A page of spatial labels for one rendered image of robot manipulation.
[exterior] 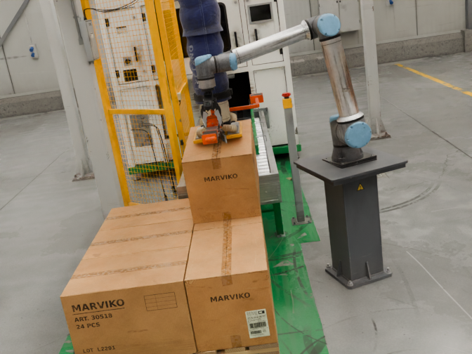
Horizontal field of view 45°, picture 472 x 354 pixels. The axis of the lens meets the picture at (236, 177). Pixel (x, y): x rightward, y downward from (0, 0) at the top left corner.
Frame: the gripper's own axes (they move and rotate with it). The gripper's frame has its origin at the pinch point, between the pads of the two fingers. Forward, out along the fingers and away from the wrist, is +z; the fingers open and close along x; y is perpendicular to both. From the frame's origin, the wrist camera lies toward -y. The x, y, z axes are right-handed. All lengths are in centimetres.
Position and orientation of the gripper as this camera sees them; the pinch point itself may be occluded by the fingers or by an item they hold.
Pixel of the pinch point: (213, 125)
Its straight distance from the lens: 307.8
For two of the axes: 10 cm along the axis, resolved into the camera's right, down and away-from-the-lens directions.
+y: 0.1, -3.0, 9.5
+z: 1.4, 9.5, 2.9
